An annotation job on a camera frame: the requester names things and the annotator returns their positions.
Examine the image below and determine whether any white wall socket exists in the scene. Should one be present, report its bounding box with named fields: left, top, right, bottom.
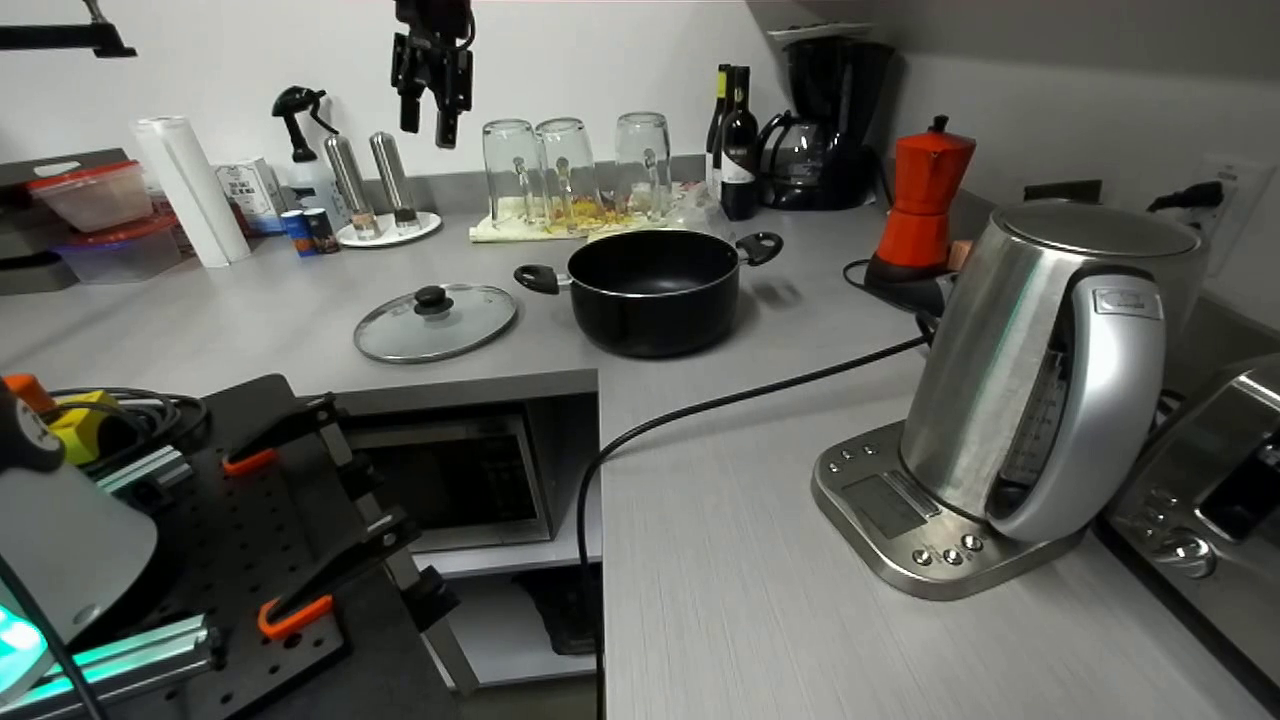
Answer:
left=1192, top=154, right=1277, bottom=279

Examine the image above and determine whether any microwave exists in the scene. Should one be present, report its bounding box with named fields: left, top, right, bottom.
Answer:
left=336, top=402, right=601, bottom=554

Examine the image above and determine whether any black plug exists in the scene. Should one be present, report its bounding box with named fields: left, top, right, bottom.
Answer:
left=1147, top=180, right=1227, bottom=214

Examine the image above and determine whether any glass lid with black knob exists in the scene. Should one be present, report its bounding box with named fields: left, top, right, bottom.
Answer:
left=353, top=284, right=520, bottom=365

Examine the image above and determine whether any black clamp with orange grips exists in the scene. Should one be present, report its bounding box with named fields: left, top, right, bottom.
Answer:
left=221, top=394, right=341, bottom=477
left=256, top=507, right=421, bottom=641

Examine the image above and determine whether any black pot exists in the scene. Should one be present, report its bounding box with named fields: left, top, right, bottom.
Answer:
left=513, top=229, right=785, bottom=360

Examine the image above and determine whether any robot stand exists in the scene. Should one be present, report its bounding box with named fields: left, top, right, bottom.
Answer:
left=0, top=374, right=479, bottom=720

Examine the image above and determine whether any steel electric kettle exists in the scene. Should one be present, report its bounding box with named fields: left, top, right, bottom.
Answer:
left=899, top=199, right=1212, bottom=547

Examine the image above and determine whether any plastic container with red lid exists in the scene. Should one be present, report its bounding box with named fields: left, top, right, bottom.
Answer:
left=54, top=213, right=185, bottom=287
left=26, top=160, right=155, bottom=234

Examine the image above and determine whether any coil of black cable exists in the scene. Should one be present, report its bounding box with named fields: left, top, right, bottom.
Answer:
left=48, top=386, right=212, bottom=453

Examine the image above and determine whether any patterned dish towel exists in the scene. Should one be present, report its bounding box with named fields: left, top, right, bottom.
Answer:
left=469, top=183, right=713, bottom=244

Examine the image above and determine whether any glass mug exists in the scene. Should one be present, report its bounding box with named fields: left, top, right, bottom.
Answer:
left=614, top=111, right=674, bottom=223
left=535, top=117, right=604, bottom=230
left=482, top=119, right=548, bottom=230

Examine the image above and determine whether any steel toaster oven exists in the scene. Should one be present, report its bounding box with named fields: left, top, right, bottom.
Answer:
left=1098, top=354, right=1280, bottom=705

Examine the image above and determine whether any red moka pot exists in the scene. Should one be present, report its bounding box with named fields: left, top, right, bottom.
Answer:
left=864, top=114, right=978, bottom=317

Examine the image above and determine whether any spray bottle with black trigger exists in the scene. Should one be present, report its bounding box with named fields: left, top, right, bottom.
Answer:
left=271, top=86, right=347, bottom=217

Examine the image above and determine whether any yellow box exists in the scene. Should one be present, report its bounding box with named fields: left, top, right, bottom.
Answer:
left=48, top=390, right=123, bottom=467

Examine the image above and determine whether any steel grinder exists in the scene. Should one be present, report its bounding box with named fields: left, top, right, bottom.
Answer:
left=369, top=130, right=422, bottom=236
left=323, top=133, right=381, bottom=241

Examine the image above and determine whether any steel kettle base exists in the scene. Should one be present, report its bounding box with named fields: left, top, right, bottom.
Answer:
left=811, top=419, right=1091, bottom=603

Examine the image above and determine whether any black coffee maker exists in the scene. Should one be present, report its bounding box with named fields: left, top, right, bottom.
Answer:
left=755, top=36, right=897, bottom=212

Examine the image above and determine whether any small blue can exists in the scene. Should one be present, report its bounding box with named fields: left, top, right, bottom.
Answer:
left=281, top=209, right=318, bottom=259

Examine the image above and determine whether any paper towel roll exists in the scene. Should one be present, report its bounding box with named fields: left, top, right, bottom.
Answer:
left=131, top=115, right=253, bottom=270

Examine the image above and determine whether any dark wine bottle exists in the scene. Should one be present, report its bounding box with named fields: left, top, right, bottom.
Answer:
left=718, top=65, right=761, bottom=222
left=705, top=63, right=733, bottom=201

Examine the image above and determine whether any white plate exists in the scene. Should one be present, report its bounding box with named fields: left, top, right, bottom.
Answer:
left=335, top=211, right=443, bottom=249

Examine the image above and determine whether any clear plastic bag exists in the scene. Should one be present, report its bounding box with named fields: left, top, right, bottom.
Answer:
left=664, top=182, right=737, bottom=241

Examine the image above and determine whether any white box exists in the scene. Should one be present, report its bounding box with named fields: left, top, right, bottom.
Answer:
left=214, top=157, right=289, bottom=237

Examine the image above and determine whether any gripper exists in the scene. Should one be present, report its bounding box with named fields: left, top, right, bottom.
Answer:
left=391, top=0, right=477, bottom=150

